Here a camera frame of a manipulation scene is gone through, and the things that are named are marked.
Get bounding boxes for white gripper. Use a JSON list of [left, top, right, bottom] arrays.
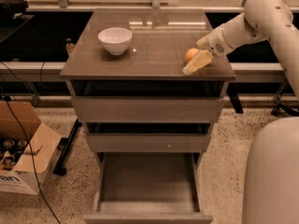
[[183, 26, 234, 75]]

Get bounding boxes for orange fruit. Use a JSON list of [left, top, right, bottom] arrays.
[[185, 49, 199, 63]]

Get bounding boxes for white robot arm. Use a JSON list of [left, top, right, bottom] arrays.
[[183, 0, 299, 224]]

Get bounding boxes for grey drawer cabinet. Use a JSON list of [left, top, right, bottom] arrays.
[[59, 8, 236, 224]]

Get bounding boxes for grey top drawer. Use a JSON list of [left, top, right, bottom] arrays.
[[71, 80, 223, 123]]

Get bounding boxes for grey drawer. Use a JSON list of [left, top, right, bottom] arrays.
[[83, 153, 213, 224], [71, 80, 223, 123], [86, 123, 210, 153]]

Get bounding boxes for grey middle drawer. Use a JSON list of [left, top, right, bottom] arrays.
[[86, 123, 210, 153]]

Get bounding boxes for grey bottom drawer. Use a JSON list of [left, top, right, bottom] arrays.
[[83, 153, 213, 224]]

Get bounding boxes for black table leg right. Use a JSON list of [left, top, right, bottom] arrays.
[[227, 85, 243, 114]]

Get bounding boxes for black table leg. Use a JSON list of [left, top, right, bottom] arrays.
[[227, 85, 243, 114], [53, 120, 81, 176]]

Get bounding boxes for white ceramic bowl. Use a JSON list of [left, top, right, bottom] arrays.
[[98, 27, 133, 55]]

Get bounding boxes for black office chair base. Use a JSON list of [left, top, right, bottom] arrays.
[[271, 104, 299, 117]]

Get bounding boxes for small glass bottle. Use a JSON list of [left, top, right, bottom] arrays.
[[65, 38, 75, 55]]

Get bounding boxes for black table leg left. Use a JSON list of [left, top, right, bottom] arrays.
[[53, 120, 81, 176]]

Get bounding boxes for black bag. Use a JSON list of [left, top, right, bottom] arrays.
[[0, 0, 29, 21]]

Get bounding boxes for cardboard box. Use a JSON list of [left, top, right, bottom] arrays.
[[0, 101, 61, 195]]

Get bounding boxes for black cable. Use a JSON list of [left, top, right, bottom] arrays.
[[0, 61, 62, 224]]

